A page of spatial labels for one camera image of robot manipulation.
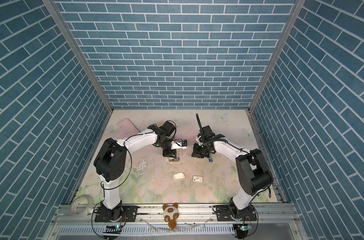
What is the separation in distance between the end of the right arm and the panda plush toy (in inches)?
11.6

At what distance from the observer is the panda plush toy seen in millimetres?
716

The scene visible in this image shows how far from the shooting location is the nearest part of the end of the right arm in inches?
26.9
